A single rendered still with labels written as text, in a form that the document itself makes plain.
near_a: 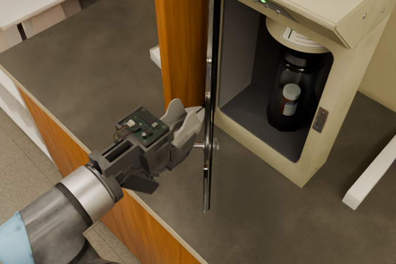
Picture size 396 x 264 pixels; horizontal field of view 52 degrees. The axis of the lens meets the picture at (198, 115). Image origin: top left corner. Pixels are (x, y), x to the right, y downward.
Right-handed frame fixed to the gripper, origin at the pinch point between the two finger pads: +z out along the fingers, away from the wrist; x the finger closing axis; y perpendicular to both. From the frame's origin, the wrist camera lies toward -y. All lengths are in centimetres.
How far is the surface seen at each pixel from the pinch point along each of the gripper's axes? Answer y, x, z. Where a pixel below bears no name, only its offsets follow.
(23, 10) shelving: -39, 106, 14
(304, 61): -5.8, -2.5, 29.8
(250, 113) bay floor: -29.4, 7.4, 27.8
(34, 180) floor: -131, 106, -13
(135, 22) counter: -37, 68, 38
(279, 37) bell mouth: 1.5, 1.4, 24.5
